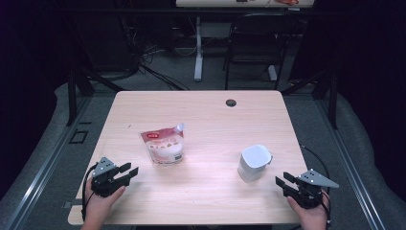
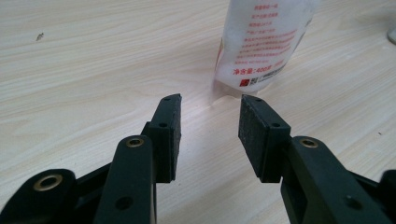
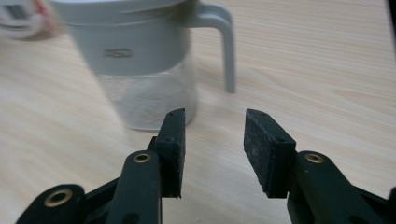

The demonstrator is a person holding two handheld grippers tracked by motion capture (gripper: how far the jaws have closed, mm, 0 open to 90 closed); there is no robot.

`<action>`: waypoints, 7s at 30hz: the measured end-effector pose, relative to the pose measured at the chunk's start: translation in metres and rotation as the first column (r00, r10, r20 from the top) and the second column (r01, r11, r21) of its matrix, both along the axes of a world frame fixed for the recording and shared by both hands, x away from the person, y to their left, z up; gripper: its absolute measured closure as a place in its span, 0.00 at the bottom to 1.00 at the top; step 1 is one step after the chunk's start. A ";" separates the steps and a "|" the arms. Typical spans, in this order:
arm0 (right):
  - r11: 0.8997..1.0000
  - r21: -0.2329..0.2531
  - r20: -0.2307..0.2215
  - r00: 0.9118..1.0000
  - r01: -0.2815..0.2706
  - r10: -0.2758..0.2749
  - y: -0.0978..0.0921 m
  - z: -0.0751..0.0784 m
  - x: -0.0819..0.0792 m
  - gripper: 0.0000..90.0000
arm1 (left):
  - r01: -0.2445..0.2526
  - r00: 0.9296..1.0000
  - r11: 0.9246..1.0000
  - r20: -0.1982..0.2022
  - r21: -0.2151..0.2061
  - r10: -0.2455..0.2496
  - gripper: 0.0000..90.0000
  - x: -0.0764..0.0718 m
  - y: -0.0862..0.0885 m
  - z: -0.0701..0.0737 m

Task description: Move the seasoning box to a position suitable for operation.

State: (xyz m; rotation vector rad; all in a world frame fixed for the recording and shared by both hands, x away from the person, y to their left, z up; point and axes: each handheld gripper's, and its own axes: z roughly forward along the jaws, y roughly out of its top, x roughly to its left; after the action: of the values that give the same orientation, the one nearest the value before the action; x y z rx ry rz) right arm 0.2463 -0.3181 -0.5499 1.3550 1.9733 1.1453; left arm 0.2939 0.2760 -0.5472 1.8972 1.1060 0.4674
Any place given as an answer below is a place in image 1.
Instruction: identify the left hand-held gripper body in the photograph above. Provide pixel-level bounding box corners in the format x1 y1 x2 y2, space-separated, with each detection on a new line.
90 156 132 198

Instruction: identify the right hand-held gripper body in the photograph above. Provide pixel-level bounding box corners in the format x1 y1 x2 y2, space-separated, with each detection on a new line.
282 169 340 210

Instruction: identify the white flip-lid container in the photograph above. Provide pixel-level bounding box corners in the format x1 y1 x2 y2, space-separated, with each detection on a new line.
237 144 274 184

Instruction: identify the red and white spout pouch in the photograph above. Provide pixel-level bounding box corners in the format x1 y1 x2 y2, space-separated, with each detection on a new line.
139 123 186 167

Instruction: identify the person's left hand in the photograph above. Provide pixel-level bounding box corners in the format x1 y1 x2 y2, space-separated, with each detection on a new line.
83 178 126 224

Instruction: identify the person's right hand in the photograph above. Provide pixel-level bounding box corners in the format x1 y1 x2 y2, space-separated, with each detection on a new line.
286 193 331 229

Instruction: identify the grey tape tag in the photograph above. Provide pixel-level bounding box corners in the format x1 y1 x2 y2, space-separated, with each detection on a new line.
62 199 79 210

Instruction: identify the black metal stand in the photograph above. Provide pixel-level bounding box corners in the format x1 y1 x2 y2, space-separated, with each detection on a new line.
65 68 126 127
281 68 339 130

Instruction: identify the white desk foot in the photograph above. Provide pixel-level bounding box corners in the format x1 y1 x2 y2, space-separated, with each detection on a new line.
267 64 279 81

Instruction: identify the white desk leg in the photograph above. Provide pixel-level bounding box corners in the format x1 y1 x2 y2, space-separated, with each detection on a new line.
193 16 205 82

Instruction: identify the black folding chair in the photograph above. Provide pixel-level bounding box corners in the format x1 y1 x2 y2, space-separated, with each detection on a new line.
223 12 300 91

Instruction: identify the white background desk top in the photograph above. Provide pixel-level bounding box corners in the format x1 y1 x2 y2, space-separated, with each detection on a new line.
175 0 316 9

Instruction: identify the left hand-held gripper black cable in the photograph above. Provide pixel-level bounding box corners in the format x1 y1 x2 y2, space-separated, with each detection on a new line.
80 163 99 222

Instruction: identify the hand-held gripper black cable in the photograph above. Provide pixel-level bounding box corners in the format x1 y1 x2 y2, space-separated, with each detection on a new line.
299 144 333 224
80 163 99 222

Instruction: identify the right hand-held gripper black cable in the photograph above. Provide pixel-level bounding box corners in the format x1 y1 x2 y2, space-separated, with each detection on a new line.
299 144 333 224

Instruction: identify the aluminium floor rail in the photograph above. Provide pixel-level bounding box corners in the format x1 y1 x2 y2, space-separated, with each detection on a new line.
314 99 386 230
4 95 94 230

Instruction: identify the black floor outlet frame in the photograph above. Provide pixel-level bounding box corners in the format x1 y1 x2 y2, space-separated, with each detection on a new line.
68 128 90 145

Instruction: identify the bundle of black floor cables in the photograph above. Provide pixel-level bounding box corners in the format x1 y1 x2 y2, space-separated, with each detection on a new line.
121 15 192 92

